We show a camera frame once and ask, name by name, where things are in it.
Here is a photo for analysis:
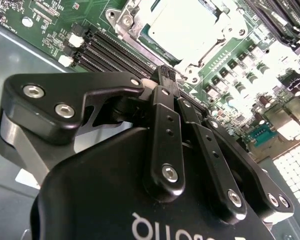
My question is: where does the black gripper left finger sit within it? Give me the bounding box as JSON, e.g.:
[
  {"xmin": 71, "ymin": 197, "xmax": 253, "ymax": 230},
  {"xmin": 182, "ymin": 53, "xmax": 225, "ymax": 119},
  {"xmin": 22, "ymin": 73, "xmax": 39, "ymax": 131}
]
[{"xmin": 0, "ymin": 64, "xmax": 187, "ymax": 204}]

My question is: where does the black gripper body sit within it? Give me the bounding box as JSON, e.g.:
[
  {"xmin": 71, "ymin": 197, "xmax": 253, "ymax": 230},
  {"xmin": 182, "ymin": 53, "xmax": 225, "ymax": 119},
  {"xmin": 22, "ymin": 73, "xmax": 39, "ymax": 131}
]
[{"xmin": 29, "ymin": 126, "xmax": 268, "ymax": 240}]

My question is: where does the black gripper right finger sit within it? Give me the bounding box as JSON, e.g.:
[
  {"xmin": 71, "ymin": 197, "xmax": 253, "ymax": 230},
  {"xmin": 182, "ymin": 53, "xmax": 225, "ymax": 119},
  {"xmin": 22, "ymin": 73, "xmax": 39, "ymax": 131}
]
[{"xmin": 168, "ymin": 67, "xmax": 295, "ymax": 225}]

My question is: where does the metal socket cover frame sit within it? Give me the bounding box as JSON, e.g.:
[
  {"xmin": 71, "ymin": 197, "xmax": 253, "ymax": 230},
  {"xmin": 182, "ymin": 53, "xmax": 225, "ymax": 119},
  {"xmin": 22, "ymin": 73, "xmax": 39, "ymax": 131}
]
[{"xmin": 128, "ymin": 0, "xmax": 231, "ymax": 68}]

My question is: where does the silver-topped CPU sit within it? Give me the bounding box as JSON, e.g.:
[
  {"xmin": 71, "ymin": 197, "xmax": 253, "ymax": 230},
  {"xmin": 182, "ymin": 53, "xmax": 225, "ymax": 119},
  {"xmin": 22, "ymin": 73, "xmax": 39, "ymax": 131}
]
[{"xmin": 139, "ymin": 0, "xmax": 225, "ymax": 65}]

